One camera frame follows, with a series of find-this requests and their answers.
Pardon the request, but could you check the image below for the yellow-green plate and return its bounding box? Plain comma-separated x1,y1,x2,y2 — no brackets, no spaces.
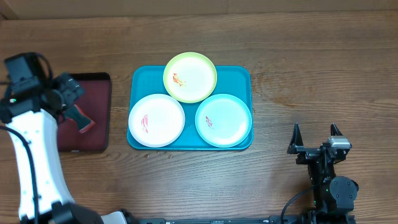
163,52,218,103

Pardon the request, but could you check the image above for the teal plastic tray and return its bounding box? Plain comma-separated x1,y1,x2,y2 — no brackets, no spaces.
129,65,252,151

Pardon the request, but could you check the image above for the red and green sponge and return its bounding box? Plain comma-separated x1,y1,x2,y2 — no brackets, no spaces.
65,105,96,133

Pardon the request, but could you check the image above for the white plate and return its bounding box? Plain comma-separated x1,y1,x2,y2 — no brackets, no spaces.
128,94,185,147

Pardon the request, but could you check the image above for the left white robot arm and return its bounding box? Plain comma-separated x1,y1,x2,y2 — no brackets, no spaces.
1,52,137,224

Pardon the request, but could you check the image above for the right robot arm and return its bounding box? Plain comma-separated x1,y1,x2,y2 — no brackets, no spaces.
280,123,359,223

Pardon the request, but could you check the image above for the dark red small tray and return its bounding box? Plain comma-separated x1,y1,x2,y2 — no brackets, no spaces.
57,72,112,152

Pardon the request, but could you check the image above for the light blue plate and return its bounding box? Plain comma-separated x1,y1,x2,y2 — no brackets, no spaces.
195,94,252,148

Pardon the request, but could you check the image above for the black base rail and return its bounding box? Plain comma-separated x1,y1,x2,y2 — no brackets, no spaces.
136,214,357,224

